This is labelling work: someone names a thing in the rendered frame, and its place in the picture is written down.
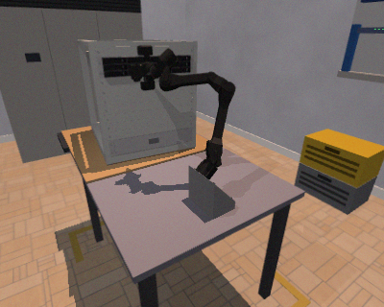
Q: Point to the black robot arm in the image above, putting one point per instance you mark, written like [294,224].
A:
[168,82]

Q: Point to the flat orange board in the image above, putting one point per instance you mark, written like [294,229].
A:
[93,167]

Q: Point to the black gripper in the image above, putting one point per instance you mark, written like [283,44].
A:
[146,51]

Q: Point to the grey open rack frame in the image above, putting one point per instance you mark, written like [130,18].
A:
[134,122]

